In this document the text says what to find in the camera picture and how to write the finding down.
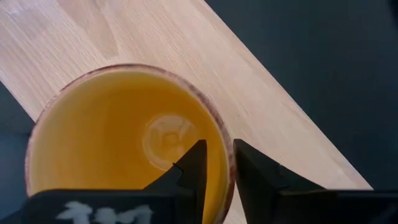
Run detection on wooden cutting board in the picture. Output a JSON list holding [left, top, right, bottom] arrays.
[[0, 0, 374, 224]]

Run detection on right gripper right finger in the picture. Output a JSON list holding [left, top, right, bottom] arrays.
[[233, 139, 324, 224]]

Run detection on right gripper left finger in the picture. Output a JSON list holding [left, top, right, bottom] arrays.
[[142, 139, 208, 224]]

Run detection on orange mug with white handle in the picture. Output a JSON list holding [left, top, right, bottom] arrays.
[[24, 63, 236, 224]]

